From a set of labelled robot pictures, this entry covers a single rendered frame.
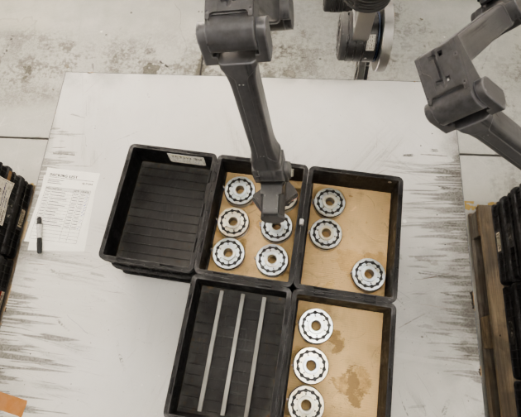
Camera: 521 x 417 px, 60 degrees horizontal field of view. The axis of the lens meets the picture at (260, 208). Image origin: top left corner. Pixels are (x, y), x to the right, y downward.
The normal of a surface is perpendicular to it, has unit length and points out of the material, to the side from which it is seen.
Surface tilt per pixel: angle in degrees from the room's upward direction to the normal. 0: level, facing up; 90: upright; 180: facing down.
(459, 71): 55
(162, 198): 0
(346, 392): 0
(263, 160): 82
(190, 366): 0
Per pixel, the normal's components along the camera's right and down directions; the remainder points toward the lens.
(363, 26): -0.07, 0.94
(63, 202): -0.04, -0.35
